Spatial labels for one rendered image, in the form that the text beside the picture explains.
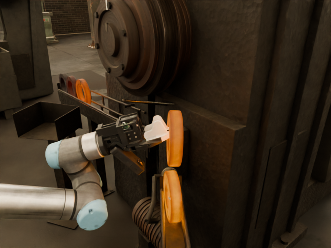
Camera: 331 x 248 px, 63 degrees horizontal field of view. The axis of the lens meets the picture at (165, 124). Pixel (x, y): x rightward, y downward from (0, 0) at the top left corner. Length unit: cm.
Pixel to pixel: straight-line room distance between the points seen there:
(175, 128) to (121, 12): 48
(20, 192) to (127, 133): 28
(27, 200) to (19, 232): 123
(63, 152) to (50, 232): 112
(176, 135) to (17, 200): 39
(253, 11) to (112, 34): 48
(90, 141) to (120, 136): 8
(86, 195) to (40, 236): 114
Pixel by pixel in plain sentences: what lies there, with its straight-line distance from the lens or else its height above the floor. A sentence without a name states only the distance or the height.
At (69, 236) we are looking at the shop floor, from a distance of 179.
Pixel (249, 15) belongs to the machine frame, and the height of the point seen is 121.
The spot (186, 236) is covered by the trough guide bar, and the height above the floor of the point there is 70.
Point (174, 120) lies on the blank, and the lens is 69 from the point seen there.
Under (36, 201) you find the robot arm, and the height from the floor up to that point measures 84.
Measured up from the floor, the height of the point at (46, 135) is 60.
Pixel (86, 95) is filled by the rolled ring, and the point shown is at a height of 70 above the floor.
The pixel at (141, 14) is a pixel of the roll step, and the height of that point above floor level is 121.
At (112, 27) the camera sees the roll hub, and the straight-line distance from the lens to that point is 104.
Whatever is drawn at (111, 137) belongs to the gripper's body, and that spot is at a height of 92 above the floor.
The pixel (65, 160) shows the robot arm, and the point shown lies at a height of 86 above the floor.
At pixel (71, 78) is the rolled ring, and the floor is 76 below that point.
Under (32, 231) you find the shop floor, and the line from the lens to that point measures 190.
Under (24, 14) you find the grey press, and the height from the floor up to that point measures 108.
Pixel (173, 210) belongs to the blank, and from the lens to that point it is 79.
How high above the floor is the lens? 126
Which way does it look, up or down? 25 degrees down
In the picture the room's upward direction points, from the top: straight up
